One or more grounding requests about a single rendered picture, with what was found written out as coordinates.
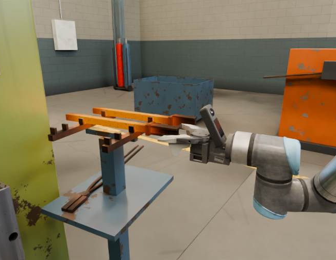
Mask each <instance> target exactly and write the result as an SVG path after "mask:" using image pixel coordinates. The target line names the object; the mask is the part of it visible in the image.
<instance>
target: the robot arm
mask: <svg viewBox="0 0 336 260"><path fill-rule="evenodd" d="M199 113H200V115H201V117H202V119H203V121H204V123H205V125H206V127H207V128H205V127H202V126H197V125H191V124H180V125H178V126H179V127H180V128H182V129H185V130H186V133H187V134H186V135H170V136H166V135H163V136H162V137H160V138H158V139H157V141H159V142H166V143H168V144H169V148H170V152H171V155H173V156H178V155H179V153H180V151H181V150H182V149H186V148H189V147H190V161H194V162H198V163H203V164H207V163H208V162H212V163H217V164H222V165H229V164H230V162H232V163H233V164H238V165H244V166H250V167H255V168H257V170H256V179H255V187H254V193H253V206H254V208H255V210H256V211H257V212H258V213H259V214H261V215H263V216H264V217H267V218H270V219H274V220H280V219H283V218H285V217H286V216H287V212H316V213H331V214H336V156H335V157H334V158H333V159H332V160H331V161H330V162H329V163H328V164H327V165H326V166H325V167H324V168H323V169H322V170H321V171H319V172H318V173H317V174H316V175H315V176H314V177H313V178H293V175H294V176H296V175H298V174H299V166H300V142H299V141H298V140H296V139H291V138H287V137H277V136H270V135H262V134H254V133H248V132H240V131H236V132H235V134H229V135H228V138H226V136H225V134H224V131H223V129H222V127H221V125H220V123H219V121H218V119H217V116H216V114H215V112H214V110H213V108H212V106H211V105H210V104H209V105H207V106H204V107H203V108H202V109H201V110H200V111H199ZM190 145H191V146H190ZM194 159H197V160H194ZM198 160H200V161H198Z"/></svg>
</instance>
